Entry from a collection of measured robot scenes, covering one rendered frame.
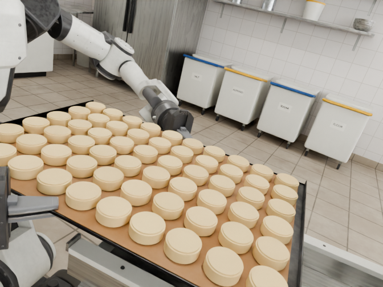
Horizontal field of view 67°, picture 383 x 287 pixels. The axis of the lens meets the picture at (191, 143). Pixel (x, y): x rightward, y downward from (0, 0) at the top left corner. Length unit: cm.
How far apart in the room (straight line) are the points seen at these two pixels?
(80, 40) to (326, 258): 90
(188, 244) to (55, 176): 23
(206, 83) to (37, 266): 351
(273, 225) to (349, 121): 334
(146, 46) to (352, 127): 283
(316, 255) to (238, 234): 32
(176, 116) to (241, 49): 393
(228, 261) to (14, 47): 68
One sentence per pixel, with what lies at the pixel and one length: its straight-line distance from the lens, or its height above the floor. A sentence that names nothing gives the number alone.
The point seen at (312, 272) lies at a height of 84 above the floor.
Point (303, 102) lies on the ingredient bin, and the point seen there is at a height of 65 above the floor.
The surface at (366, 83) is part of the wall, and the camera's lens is 440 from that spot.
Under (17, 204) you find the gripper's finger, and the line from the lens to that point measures 46.
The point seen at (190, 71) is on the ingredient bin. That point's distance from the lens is 425.
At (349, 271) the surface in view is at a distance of 76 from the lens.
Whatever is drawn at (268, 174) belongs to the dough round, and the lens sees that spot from 65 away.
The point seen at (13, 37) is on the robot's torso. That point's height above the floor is 114.
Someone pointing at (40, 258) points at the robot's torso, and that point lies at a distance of 100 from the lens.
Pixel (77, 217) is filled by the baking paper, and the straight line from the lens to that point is 45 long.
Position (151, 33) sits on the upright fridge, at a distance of 430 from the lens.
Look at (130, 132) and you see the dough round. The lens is 67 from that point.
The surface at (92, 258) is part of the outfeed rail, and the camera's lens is 53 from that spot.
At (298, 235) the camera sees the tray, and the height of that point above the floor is 100.
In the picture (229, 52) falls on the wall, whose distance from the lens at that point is 472.
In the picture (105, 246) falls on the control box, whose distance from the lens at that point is 64.
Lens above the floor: 129
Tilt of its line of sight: 23 degrees down
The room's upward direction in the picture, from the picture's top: 14 degrees clockwise
